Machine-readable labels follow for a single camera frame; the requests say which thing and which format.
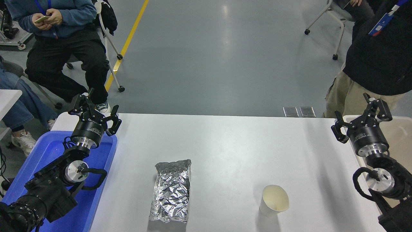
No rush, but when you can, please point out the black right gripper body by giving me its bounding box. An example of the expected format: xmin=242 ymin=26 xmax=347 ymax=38
xmin=349 ymin=124 xmax=389 ymax=152

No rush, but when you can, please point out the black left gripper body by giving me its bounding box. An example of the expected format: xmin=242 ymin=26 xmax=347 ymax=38
xmin=71 ymin=118 xmax=106 ymax=145

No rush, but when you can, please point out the white paper cup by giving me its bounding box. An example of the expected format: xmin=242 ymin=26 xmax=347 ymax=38
xmin=259 ymin=185 xmax=289 ymax=217

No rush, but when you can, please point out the person's right hand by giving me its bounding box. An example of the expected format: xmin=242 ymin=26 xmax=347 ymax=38
xmin=32 ymin=14 xmax=52 ymax=31

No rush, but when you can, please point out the person's left hand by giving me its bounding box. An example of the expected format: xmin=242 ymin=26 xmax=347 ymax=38
xmin=44 ymin=9 xmax=63 ymax=26

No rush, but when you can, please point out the large pale bin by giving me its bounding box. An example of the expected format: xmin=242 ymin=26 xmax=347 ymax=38
xmin=343 ymin=115 xmax=412 ymax=223

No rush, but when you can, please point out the blue plastic tray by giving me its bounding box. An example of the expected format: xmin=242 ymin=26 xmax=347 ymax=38
xmin=2 ymin=130 xmax=118 ymax=232

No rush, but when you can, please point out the standing person with badge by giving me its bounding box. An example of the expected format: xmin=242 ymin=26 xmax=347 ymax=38
xmin=323 ymin=0 xmax=412 ymax=118

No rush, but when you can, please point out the seated person holding phone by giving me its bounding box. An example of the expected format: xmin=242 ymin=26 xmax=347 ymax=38
xmin=5 ymin=0 xmax=111 ymax=114

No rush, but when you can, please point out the seated person with white shoe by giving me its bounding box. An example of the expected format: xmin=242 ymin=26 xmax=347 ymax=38
xmin=0 ymin=55 xmax=58 ymax=157

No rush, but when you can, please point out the white wheeled chair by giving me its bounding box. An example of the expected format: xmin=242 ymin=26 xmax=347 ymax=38
xmin=304 ymin=0 xmax=354 ymax=61
xmin=66 ymin=0 xmax=125 ymax=93

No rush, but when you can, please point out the small white table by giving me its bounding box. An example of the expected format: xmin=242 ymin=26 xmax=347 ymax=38
xmin=0 ymin=89 xmax=23 ymax=141

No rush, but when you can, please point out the grey wheeled chair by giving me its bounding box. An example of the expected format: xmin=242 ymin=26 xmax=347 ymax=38
xmin=0 ymin=60 xmax=63 ymax=110

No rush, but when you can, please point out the blue and red badge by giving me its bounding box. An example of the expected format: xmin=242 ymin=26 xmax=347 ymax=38
xmin=369 ymin=0 xmax=408 ymax=36

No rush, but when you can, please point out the crumpled silver foil tray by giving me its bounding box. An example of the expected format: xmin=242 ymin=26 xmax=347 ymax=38
xmin=149 ymin=159 xmax=192 ymax=224

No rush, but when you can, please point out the black jacket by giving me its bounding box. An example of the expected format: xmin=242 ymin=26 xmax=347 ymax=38
xmin=92 ymin=0 xmax=118 ymax=36

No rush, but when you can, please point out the seated person by wheeled chair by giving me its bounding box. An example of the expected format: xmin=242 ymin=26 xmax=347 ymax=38
xmin=333 ymin=0 xmax=376 ymax=24

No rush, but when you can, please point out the white equipment cart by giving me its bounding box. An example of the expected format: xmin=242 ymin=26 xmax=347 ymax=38
xmin=0 ymin=8 xmax=34 ymax=51

